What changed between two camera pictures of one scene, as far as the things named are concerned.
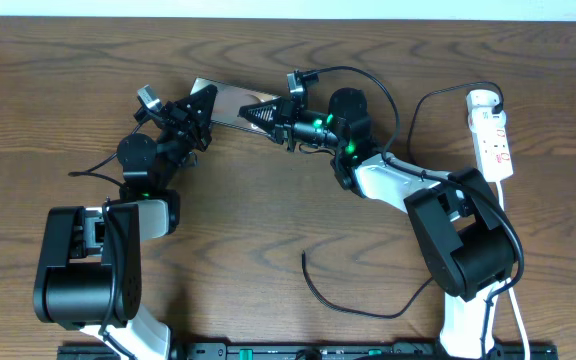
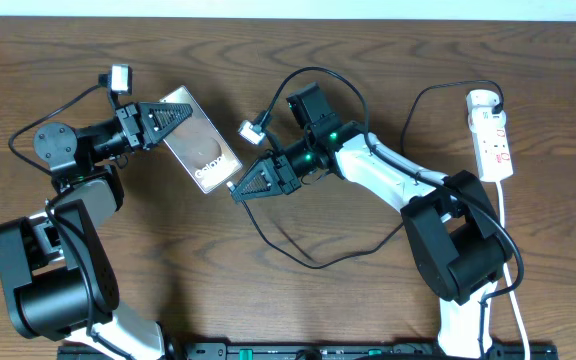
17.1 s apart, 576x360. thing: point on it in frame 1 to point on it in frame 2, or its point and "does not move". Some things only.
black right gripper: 282,124 to 272,172
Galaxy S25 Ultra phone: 231,101 to 199,146
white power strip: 492,143 does not move
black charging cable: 430,282 to 351,259
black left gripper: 182,121 to 131,126
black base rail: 312,351 does not move
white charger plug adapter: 481,98 does not move
